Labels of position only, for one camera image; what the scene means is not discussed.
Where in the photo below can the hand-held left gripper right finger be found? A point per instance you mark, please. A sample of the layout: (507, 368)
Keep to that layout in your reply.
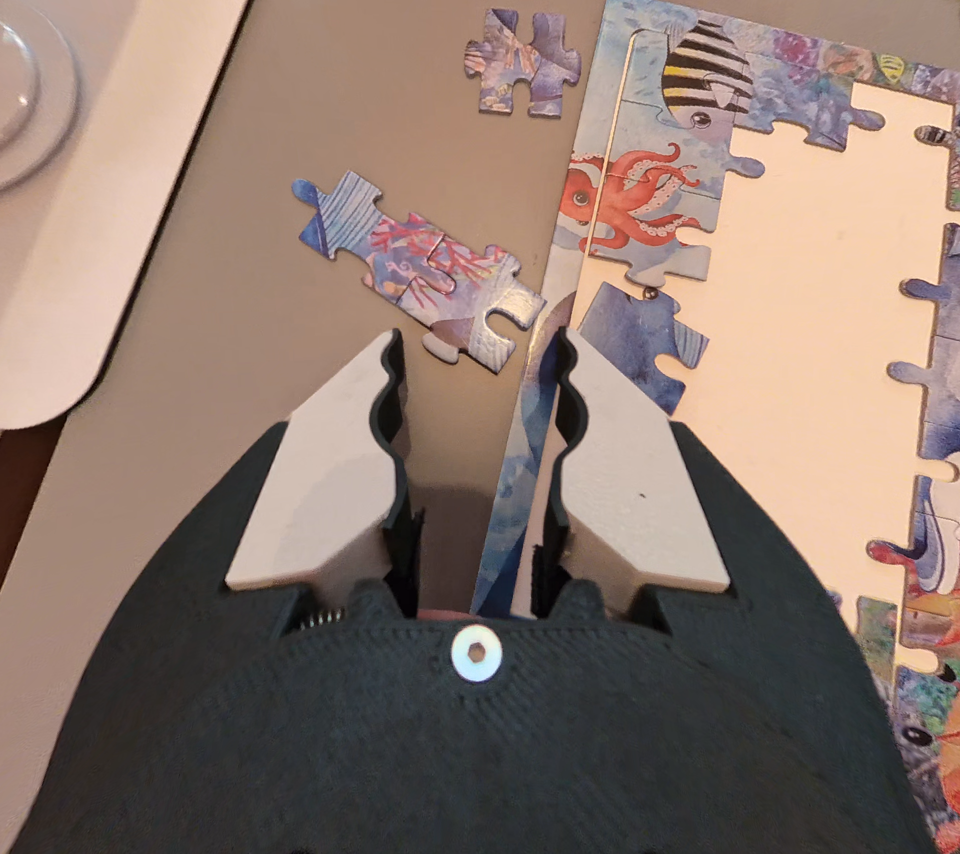
(637, 494)

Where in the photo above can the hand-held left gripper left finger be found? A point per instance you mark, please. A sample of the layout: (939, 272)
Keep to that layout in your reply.
(322, 479)

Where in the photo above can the solid blue whale puzzle piece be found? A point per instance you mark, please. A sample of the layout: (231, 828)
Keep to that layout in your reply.
(637, 344)

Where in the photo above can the joined striped coral puzzle pieces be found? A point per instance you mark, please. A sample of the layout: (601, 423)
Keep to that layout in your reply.
(420, 269)

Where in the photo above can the ocean jigsaw puzzle board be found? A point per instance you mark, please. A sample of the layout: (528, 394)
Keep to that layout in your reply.
(810, 269)

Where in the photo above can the purple branch-patterned puzzle piece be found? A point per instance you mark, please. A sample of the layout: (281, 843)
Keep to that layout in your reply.
(525, 63)

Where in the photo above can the clear glass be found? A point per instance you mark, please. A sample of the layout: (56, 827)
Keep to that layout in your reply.
(30, 89)

